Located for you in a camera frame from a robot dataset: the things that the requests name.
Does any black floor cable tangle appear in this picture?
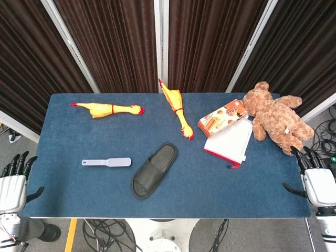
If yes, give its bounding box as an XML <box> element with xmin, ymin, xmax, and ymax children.
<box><xmin>311</xmin><ymin>103</ymin><xmax>336</xmax><ymax>160</ymax></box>
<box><xmin>82</xmin><ymin>218</ymin><xmax>138</xmax><ymax>252</ymax></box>

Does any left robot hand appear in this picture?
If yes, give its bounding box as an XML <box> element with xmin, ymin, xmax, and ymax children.
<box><xmin>0</xmin><ymin>151</ymin><xmax>45</xmax><ymax>214</ymax></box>

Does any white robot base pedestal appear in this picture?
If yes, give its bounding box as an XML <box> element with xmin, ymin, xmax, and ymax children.
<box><xmin>125</xmin><ymin>218</ymin><xmax>201</xmax><ymax>252</ymax></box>

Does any yellow rubber chicken toy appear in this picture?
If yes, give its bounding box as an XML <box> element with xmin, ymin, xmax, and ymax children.
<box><xmin>70</xmin><ymin>102</ymin><xmax>145</xmax><ymax>120</ymax></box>
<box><xmin>157</xmin><ymin>78</ymin><xmax>196</xmax><ymax>141</ymax></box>

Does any blue table mat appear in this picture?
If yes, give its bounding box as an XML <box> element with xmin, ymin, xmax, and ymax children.
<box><xmin>24</xmin><ymin>92</ymin><xmax>312</xmax><ymax>219</ymax></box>

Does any orange snack box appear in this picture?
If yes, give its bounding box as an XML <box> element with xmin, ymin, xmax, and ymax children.
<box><xmin>197</xmin><ymin>99</ymin><xmax>249</xmax><ymax>139</ymax></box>

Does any white pouch red zipper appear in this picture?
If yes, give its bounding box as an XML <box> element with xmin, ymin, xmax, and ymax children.
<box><xmin>203</xmin><ymin>117</ymin><xmax>254</xmax><ymax>170</ymax></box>

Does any brown teddy bear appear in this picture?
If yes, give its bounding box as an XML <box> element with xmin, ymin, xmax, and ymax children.
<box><xmin>241</xmin><ymin>81</ymin><xmax>316</xmax><ymax>156</ymax></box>

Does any grey brush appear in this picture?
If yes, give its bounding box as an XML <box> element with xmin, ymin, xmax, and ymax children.
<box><xmin>81</xmin><ymin>156</ymin><xmax>132</xmax><ymax>168</ymax></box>

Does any black slipper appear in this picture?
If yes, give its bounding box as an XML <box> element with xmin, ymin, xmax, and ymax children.
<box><xmin>130</xmin><ymin>142</ymin><xmax>180</xmax><ymax>201</ymax></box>

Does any black shoe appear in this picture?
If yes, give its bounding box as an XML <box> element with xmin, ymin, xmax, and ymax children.
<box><xmin>37</xmin><ymin>224</ymin><xmax>62</xmax><ymax>243</ymax></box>

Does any black box green light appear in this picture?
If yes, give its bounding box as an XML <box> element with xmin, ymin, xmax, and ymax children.
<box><xmin>322</xmin><ymin>155</ymin><xmax>336</xmax><ymax>171</ymax></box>

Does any gray trouser leg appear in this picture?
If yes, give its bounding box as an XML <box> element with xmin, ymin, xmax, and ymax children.
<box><xmin>19</xmin><ymin>217</ymin><xmax>47</xmax><ymax>240</ymax></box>

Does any brown curtain partition panel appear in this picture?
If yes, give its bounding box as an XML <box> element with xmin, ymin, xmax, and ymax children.
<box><xmin>0</xmin><ymin>0</ymin><xmax>95</xmax><ymax>144</ymax></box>
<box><xmin>160</xmin><ymin>0</ymin><xmax>279</xmax><ymax>94</ymax></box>
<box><xmin>40</xmin><ymin>0</ymin><xmax>162</xmax><ymax>94</ymax></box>
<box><xmin>233</xmin><ymin>0</ymin><xmax>336</xmax><ymax>122</ymax></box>

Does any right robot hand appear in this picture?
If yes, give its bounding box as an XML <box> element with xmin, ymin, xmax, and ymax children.
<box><xmin>282</xmin><ymin>146</ymin><xmax>336</xmax><ymax>207</ymax></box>

